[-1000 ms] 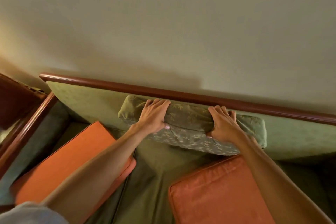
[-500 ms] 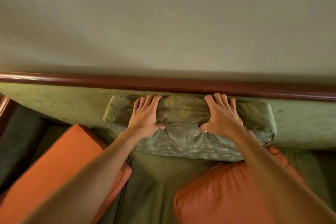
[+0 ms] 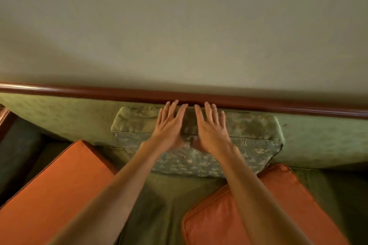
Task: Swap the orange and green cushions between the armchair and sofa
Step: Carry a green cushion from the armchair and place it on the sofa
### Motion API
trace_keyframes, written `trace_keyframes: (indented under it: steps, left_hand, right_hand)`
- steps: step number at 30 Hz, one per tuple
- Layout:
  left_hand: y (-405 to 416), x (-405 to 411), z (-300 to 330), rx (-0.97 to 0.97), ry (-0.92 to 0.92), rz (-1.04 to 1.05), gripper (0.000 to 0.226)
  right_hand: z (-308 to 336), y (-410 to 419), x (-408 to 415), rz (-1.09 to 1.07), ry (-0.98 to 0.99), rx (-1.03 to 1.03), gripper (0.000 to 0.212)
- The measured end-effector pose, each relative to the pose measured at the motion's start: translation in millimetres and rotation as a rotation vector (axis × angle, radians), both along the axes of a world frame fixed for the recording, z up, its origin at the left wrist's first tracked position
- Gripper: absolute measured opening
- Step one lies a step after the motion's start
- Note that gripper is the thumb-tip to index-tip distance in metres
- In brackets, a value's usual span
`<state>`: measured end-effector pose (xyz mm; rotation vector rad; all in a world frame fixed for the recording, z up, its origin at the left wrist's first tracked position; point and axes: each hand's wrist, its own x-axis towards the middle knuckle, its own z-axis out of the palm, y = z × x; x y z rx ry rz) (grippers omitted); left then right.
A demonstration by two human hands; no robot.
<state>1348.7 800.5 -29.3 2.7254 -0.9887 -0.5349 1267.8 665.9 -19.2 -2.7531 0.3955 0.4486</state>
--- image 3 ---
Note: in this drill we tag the person's left hand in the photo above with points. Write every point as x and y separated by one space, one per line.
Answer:
169 130

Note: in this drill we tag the person's right hand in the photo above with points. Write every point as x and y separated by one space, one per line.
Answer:
212 135

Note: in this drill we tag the green patterned cushion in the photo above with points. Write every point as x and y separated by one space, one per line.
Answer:
253 144

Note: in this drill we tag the orange cushion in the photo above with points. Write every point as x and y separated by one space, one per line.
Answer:
212 221
51 196

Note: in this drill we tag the green sofa with wooden frame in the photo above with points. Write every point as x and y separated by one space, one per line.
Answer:
316 141

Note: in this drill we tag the person's right forearm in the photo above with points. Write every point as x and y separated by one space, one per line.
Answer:
258 204

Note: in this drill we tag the person's left forearm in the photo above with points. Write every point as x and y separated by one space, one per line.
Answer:
115 196

